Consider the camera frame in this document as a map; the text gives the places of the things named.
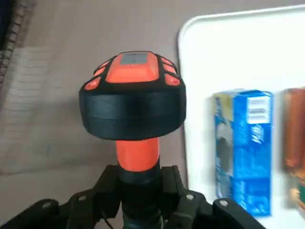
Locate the black wire shelf rack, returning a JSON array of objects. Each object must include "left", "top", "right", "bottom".
[{"left": 0, "top": 0, "right": 31, "bottom": 83}]

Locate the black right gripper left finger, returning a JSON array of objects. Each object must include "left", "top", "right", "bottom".
[{"left": 0, "top": 164, "right": 124, "bottom": 229}]

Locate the orange black barcode scanner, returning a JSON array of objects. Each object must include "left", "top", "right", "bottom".
[{"left": 78, "top": 50, "right": 187, "bottom": 229}]

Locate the cream plastic tray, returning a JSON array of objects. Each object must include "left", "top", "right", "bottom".
[{"left": 177, "top": 4, "right": 305, "bottom": 229}]

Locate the blue Oreo cookie box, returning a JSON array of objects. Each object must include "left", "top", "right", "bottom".
[{"left": 213, "top": 88, "right": 275, "bottom": 217}]

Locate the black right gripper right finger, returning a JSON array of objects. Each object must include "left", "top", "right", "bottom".
[{"left": 158, "top": 164, "right": 266, "bottom": 229}]

